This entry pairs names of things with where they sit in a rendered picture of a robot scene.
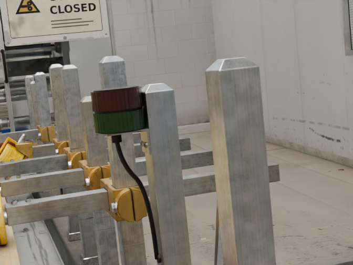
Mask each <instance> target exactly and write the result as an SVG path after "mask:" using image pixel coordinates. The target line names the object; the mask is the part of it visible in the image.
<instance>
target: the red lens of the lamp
mask: <svg viewBox="0 0 353 265"><path fill-rule="evenodd" d="M90 93H91V102H92V111H113V110H123V109H131V108H137V107H142V106H144V104H143V94H142V87H138V88H132V89H124V90H115V91H103V92H93V91H92V92H90Z"/></svg>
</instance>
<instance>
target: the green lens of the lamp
mask: <svg viewBox="0 0 353 265"><path fill-rule="evenodd" d="M93 116H94V125H95V132H96V133H119V132H124V131H132V130H137V129H142V128H145V127H146V120H145V114H144V108H142V109H139V110H133V111H127V112H121V113H111V114H95V113H93Z"/></svg>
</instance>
